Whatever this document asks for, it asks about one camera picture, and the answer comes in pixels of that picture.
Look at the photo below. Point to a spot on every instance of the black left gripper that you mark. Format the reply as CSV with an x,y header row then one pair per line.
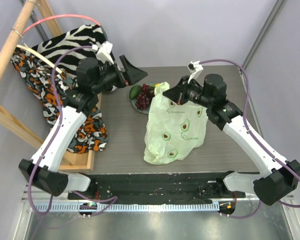
x,y
125,73

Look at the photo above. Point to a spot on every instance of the dark green avocado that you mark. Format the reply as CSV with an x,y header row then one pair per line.
x,y
135,91

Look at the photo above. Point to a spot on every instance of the slotted cable duct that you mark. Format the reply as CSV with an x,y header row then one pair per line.
x,y
81,206

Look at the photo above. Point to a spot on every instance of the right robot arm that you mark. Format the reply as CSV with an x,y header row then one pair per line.
x,y
276,177

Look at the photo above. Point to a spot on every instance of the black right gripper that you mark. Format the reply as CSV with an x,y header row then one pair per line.
x,y
184,92

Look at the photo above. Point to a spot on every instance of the light blue plate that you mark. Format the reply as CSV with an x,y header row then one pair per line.
x,y
134,101

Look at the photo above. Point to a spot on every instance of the light green plastic bag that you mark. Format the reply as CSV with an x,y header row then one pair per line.
x,y
172,130

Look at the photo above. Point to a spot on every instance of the red grape bunch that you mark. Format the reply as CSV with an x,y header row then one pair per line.
x,y
142,102

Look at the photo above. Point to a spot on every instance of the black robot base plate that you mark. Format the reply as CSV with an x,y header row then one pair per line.
x,y
162,188

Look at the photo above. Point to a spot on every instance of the cream hanger hoop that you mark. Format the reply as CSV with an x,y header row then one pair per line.
x,y
41,57

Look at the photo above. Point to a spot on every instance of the wooden clothes rack frame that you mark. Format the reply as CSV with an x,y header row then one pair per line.
x,y
22,126

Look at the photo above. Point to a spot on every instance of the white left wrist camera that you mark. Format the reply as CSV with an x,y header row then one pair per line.
x,y
103,52

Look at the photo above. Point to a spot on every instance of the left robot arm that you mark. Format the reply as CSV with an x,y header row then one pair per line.
x,y
93,78

